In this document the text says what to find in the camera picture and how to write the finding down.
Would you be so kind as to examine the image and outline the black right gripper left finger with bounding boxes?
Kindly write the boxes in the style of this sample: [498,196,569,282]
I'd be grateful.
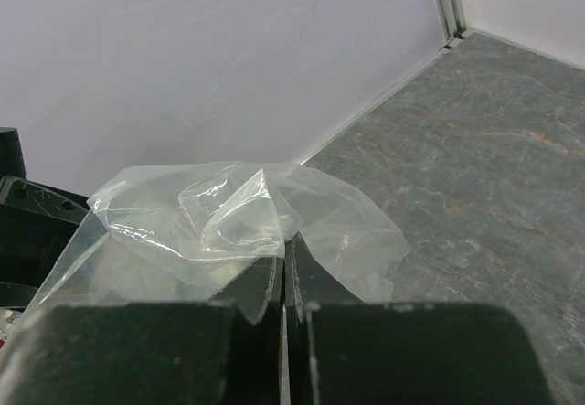
[1,259,284,404]

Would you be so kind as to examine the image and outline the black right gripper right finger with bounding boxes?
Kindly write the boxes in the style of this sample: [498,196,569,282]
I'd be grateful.
[284,236,553,404]

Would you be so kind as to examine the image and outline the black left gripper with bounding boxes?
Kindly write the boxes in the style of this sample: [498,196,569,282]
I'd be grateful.
[1,127,89,307]

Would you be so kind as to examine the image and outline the clear zip top bag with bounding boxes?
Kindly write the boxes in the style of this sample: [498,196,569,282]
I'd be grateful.
[25,162,410,316]

